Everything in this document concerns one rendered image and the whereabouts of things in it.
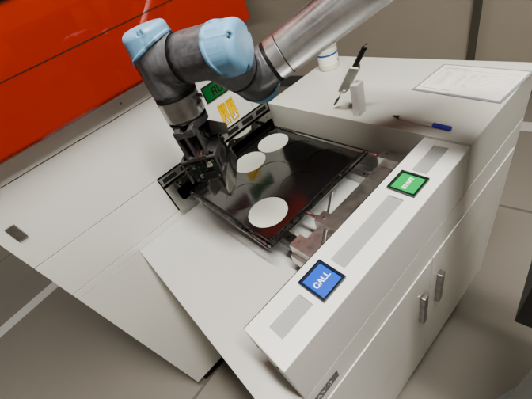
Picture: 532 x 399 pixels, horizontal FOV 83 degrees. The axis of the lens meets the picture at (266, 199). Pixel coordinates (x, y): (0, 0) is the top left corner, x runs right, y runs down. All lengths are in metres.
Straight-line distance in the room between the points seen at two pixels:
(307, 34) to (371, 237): 0.35
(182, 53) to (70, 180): 0.48
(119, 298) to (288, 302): 0.66
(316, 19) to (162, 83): 0.26
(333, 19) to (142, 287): 0.90
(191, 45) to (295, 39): 0.17
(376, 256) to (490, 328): 1.08
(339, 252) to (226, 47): 0.37
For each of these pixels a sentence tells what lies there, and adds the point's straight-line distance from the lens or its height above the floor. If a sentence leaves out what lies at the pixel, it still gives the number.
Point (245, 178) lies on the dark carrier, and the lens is 0.87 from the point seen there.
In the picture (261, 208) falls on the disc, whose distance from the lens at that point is 0.75.
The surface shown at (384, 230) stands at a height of 0.96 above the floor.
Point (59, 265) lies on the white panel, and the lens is 0.95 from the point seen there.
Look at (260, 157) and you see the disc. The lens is 0.93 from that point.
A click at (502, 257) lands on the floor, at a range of 1.77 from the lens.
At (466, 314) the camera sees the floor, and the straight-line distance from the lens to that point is 1.58.
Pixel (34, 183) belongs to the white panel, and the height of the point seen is 1.14.
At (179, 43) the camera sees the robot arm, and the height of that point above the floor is 1.31.
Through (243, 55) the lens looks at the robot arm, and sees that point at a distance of 0.47.
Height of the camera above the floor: 1.40
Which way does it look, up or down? 40 degrees down
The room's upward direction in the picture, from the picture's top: 23 degrees counter-clockwise
